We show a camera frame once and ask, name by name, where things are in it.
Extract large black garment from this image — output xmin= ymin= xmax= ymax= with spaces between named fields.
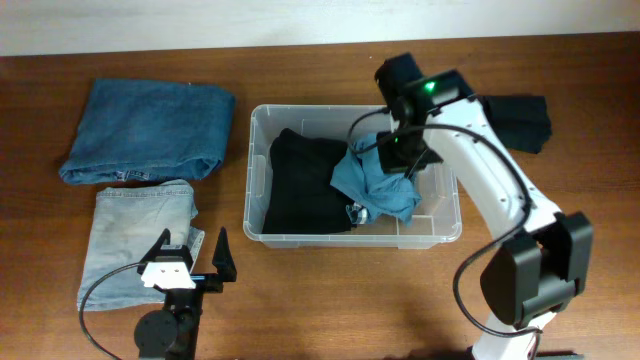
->
xmin=262 ymin=128 xmax=354 ymax=235

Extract blue shirt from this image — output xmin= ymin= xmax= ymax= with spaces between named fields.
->
xmin=330 ymin=148 xmax=422 ymax=226

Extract light blue folded jeans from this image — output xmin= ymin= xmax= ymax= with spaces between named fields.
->
xmin=77 ymin=180 xmax=205 ymax=312

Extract small black garment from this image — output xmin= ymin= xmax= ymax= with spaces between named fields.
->
xmin=478 ymin=95 xmax=553 ymax=154

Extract dark blue folded jeans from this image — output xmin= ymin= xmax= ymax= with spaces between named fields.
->
xmin=59 ymin=78 xmax=236 ymax=185

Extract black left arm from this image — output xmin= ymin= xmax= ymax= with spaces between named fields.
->
xmin=134 ymin=228 xmax=237 ymax=359

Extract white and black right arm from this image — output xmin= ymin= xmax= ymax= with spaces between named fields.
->
xmin=374 ymin=53 xmax=593 ymax=359

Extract clear plastic storage bin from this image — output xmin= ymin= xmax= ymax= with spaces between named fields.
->
xmin=243 ymin=104 xmax=462 ymax=249

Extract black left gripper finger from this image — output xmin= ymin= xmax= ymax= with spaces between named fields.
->
xmin=212 ymin=227 xmax=237 ymax=282
xmin=140 ymin=228 xmax=171 ymax=263

